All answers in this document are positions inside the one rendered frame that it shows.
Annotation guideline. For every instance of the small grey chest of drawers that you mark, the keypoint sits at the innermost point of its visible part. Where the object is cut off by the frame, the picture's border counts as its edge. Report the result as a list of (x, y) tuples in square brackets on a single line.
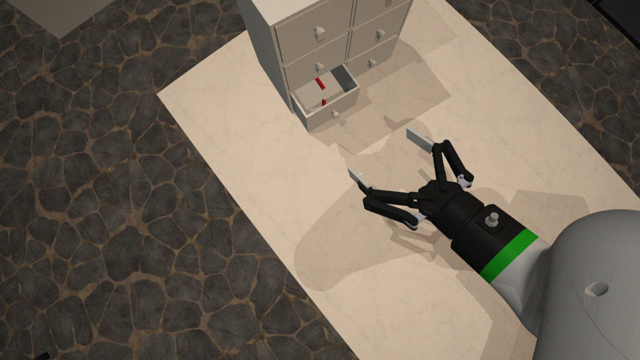
[(261, 16)]

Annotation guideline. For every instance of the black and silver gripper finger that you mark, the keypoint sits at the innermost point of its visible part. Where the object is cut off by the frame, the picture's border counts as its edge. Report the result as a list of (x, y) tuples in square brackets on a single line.
[(377, 201), (464, 177)]

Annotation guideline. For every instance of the tan drawer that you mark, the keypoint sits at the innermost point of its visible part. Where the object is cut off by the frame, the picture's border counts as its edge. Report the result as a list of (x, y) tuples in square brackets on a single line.
[(372, 57), (316, 62), (312, 27), (377, 29), (341, 93), (365, 9)]

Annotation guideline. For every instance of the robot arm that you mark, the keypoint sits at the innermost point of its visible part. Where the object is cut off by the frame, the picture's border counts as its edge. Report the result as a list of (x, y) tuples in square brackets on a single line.
[(580, 296)]

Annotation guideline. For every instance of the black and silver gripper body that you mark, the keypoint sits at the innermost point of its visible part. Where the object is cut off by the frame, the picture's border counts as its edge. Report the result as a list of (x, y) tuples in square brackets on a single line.
[(450, 209)]

